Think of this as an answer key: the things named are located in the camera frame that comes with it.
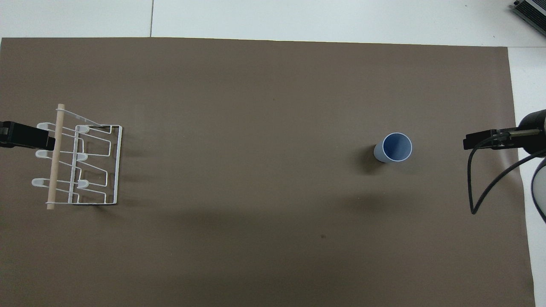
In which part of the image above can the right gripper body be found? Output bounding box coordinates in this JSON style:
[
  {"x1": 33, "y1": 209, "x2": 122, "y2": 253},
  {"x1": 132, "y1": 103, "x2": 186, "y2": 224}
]
[{"x1": 497, "y1": 109, "x2": 546, "y2": 155}]

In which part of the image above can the black cable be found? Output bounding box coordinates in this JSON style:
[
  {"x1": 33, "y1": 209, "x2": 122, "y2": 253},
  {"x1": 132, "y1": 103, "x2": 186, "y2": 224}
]
[
  {"x1": 530, "y1": 157, "x2": 546, "y2": 225},
  {"x1": 468, "y1": 130, "x2": 546, "y2": 215}
]

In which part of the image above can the white wire cup holder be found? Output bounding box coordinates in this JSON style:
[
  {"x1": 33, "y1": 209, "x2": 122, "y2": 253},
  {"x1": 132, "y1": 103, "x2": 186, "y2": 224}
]
[{"x1": 31, "y1": 104, "x2": 123, "y2": 211}]

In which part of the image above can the black device at corner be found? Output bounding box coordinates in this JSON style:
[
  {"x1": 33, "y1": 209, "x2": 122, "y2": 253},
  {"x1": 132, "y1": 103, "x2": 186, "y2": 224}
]
[{"x1": 510, "y1": 0, "x2": 546, "y2": 26}]

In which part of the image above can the blue plastic cup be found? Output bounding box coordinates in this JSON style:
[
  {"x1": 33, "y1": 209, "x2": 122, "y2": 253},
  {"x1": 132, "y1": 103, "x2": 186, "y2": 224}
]
[{"x1": 374, "y1": 132, "x2": 413, "y2": 164}]

